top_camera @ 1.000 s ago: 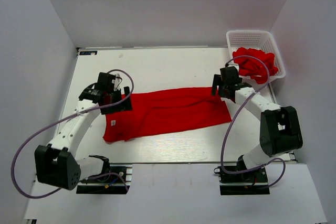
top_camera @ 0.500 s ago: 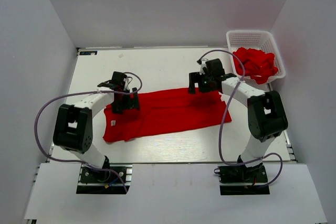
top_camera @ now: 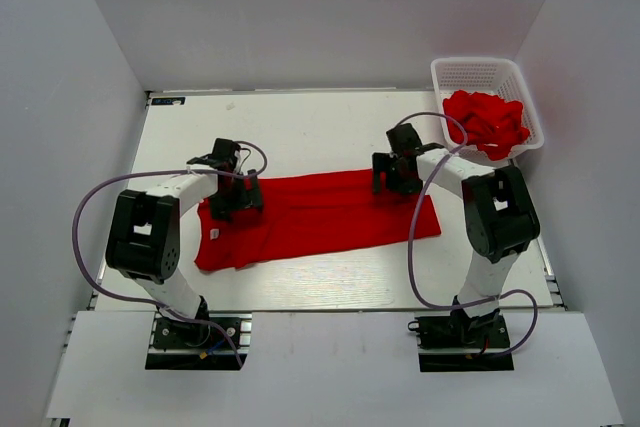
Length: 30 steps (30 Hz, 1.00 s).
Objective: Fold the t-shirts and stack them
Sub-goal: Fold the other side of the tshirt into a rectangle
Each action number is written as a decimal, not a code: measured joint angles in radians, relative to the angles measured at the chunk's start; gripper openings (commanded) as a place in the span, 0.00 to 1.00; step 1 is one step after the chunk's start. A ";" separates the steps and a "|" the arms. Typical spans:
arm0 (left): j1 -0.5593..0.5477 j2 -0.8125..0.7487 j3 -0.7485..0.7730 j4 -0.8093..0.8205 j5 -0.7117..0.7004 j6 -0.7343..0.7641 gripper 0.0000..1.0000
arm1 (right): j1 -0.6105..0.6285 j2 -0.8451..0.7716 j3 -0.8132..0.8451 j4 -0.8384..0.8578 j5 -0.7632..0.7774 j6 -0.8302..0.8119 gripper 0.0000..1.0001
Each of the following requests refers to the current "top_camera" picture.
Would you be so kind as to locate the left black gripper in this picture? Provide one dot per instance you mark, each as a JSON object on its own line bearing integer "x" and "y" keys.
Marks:
{"x": 249, "y": 198}

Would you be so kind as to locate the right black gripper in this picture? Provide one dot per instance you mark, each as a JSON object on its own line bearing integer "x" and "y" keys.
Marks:
{"x": 384, "y": 163}

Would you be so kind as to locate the red t shirt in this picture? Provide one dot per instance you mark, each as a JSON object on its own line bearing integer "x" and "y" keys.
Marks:
{"x": 303, "y": 216}

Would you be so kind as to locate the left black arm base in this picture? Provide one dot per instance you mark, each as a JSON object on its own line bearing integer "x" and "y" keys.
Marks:
{"x": 188, "y": 347}

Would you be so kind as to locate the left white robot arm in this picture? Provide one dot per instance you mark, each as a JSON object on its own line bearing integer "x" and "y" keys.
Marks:
{"x": 144, "y": 239}

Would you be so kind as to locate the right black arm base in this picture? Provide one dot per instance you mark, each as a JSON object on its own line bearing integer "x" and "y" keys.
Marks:
{"x": 446, "y": 346}

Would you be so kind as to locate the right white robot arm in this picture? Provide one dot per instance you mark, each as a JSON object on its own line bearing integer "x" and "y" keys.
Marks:
{"x": 500, "y": 219}

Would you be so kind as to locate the red t shirts pile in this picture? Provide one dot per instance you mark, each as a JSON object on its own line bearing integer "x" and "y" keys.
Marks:
{"x": 494, "y": 126}

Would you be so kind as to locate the black table label sticker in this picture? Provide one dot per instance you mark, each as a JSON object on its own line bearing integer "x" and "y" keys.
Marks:
{"x": 168, "y": 101}

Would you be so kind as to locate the white plastic basket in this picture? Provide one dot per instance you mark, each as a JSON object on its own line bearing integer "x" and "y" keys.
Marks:
{"x": 493, "y": 76}

